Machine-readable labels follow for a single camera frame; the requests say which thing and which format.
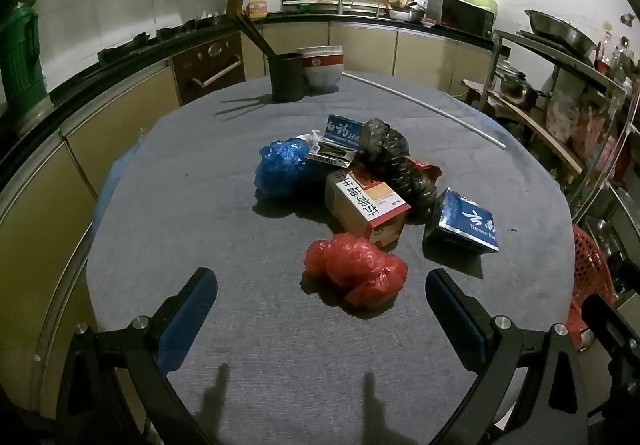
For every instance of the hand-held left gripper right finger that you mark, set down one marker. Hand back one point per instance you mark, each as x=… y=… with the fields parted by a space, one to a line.
x=452 y=315

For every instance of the black chopstick holder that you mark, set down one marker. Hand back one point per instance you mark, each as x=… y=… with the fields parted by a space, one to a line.
x=286 y=77

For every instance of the green plastic container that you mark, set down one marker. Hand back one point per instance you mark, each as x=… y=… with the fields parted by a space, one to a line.
x=20 y=60

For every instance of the long blue toothpaste box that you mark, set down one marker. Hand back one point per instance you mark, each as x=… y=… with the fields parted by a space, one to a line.
x=345 y=130

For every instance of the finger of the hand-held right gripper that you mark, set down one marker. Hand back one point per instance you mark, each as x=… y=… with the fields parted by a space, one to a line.
x=612 y=325

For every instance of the knife block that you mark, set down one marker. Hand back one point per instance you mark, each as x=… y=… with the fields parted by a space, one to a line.
x=235 y=5

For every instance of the white plastic bag on shelf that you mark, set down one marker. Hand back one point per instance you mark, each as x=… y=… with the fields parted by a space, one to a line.
x=562 y=120

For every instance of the red plastic bag on shelf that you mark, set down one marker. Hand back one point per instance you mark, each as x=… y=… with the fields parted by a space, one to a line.
x=592 y=137

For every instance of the metal kettle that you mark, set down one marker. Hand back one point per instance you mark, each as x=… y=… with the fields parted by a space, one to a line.
x=515 y=87

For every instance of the blue plastic bag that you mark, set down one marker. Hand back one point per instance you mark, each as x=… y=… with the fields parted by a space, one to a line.
x=280 y=167

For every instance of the pots at sink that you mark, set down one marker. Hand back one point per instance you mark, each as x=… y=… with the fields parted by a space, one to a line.
x=405 y=10

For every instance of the flattened blue box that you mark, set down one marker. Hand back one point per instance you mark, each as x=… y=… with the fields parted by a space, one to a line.
x=462 y=220

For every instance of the black plastic bag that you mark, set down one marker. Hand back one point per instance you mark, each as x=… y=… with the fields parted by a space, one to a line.
x=395 y=160

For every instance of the metal shelf rack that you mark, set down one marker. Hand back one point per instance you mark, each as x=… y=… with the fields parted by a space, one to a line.
x=575 y=75

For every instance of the yellow packet box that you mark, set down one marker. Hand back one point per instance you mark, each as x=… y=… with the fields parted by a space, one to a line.
x=258 y=7

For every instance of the blue under cloth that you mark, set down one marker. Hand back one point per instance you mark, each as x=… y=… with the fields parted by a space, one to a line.
x=107 y=190

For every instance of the large metal basin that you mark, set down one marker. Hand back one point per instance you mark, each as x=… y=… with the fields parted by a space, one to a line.
x=560 y=32

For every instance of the stack of white bowls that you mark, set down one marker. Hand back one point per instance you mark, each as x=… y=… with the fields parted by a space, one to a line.
x=322 y=70

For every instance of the built-in brown oven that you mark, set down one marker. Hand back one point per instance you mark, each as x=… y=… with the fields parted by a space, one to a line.
x=210 y=70

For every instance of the red plastic mesh basket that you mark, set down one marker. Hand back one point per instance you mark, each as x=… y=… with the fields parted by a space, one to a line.
x=590 y=270

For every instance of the thin white rod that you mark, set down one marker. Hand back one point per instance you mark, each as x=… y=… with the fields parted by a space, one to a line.
x=425 y=105

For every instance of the orange and white cardboard box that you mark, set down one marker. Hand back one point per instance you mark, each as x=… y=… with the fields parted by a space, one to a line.
x=365 y=210

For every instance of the bundle of dark chopsticks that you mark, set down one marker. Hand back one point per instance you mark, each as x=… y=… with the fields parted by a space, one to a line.
x=255 y=35

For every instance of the beige kitchen counter cabinets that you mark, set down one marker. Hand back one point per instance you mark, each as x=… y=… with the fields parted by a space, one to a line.
x=370 y=47

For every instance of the silver microwave oven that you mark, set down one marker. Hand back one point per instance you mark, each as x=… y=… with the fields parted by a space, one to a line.
x=457 y=17

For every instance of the black gas stove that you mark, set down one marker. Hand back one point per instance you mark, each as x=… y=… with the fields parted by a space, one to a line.
x=150 y=40

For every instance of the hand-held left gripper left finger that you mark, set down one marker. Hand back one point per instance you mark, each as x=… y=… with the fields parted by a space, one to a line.
x=187 y=320

